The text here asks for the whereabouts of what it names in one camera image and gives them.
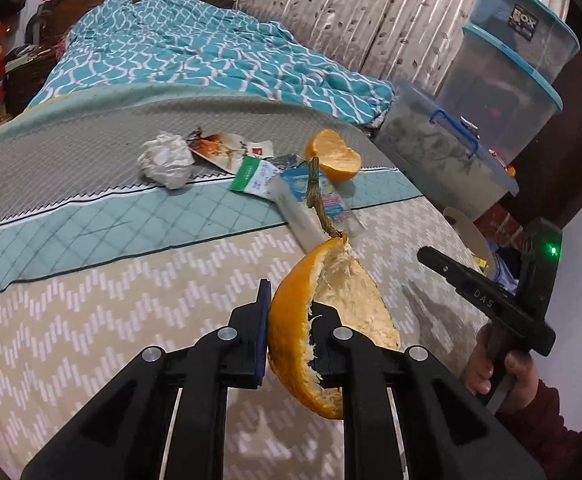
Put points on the leaf print curtain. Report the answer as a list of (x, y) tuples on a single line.
[(361, 15)]

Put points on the small blue-lidded storage box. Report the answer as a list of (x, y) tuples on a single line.
[(521, 25)]

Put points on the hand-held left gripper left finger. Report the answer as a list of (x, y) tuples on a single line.
[(261, 330)]

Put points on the person's right hand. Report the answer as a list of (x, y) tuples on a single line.
[(523, 375)]

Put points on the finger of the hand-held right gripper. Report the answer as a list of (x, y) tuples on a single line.
[(441, 262)]

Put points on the crumpled white tissue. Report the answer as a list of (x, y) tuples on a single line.
[(166, 160)]

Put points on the person's right forearm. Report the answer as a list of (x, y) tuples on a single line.
[(561, 435)]

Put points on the teal patterned quilt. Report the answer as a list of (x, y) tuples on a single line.
[(196, 45)]

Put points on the green and white packet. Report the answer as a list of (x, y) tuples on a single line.
[(251, 177)]

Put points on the large orange peel with stem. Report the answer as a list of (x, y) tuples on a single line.
[(291, 310)]

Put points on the small cupped orange peel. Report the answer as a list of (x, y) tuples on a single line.
[(333, 157)]

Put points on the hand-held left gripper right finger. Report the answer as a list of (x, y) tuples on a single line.
[(351, 355)]

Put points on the large blue-lidded storage box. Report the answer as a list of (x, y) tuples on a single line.
[(501, 95)]

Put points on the dark foil wrapper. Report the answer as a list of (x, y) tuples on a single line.
[(288, 161)]

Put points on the dark wooden nightstand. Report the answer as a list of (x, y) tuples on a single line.
[(23, 80)]

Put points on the clear storage box blue latch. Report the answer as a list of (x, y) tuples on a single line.
[(436, 150)]

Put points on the beige waste bin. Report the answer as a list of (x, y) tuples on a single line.
[(466, 230)]

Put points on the brown printed snack wrapper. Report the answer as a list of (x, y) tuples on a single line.
[(226, 150)]

